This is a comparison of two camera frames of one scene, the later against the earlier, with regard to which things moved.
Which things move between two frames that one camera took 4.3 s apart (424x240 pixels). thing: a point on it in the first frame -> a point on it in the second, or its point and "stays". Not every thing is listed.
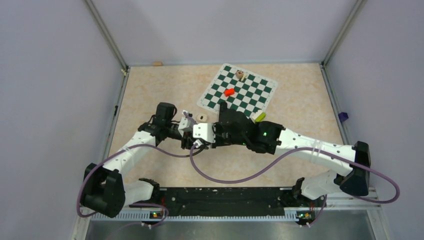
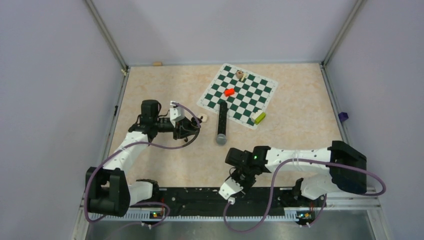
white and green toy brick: x=259 y=116 stays
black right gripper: x=217 y=143 -> x=246 y=186
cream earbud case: x=202 y=118 stays
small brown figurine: x=239 y=74 stays
